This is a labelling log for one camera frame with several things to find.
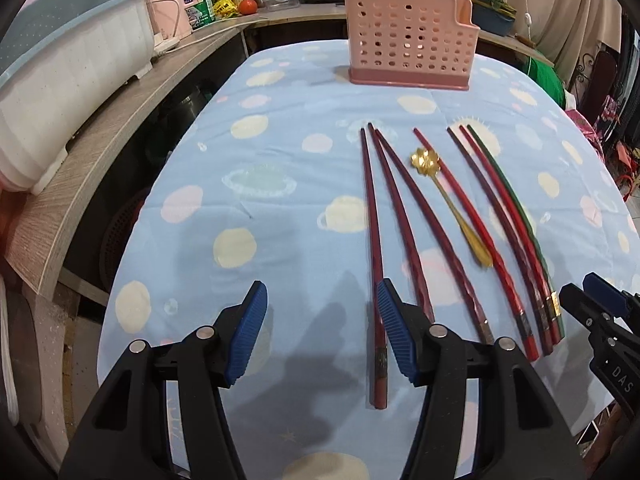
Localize beige curtain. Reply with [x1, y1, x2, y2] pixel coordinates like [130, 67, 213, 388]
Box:
[500, 0, 623, 86]

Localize green plastic bag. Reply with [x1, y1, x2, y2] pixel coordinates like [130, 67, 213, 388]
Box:
[526, 54, 569, 107]

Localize white dish tub teal lid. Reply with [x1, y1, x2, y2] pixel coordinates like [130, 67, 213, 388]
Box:
[0, 0, 156, 193]

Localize green chopstick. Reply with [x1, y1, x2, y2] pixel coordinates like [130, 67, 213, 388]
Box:
[467, 123, 566, 338]

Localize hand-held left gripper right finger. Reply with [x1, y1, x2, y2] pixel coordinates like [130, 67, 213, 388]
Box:
[376, 280, 587, 480]

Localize blue dotted tablecloth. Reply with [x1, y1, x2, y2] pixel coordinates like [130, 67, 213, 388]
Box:
[97, 40, 633, 480]

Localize dark metal chair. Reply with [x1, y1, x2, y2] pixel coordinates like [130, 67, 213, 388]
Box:
[575, 35, 640, 128]

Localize gold flower spoon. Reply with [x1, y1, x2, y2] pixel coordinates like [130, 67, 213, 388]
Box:
[410, 148, 495, 268]

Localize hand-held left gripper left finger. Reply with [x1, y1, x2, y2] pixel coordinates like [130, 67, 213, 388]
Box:
[59, 281, 269, 480]

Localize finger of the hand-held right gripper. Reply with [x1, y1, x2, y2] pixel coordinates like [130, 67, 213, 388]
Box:
[583, 272, 640, 319]
[559, 284, 614, 334]

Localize pink perforated utensil basket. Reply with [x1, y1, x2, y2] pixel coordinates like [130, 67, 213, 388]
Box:
[344, 0, 481, 92]

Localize green label bottle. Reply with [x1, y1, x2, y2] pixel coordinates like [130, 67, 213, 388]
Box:
[185, 0, 217, 31]

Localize pink kitchen appliance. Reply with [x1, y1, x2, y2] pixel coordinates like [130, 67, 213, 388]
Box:
[149, 0, 202, 43]

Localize white power strip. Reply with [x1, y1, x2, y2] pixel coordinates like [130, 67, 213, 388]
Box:
[151, 34, 182, 55]

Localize pink flowered garment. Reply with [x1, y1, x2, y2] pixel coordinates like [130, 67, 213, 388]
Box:
[575, 94, 640, 161]

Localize white cable with switch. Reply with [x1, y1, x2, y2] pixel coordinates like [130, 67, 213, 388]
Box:
[516, 0, 535, 43]

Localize bright red chopstick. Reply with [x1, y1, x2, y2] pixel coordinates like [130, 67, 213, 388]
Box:
[460, 125, 562, 347]
[413, 128, 541, 362]

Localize yellow packet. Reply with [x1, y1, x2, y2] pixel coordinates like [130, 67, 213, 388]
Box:
[213, 0, 242, 22]

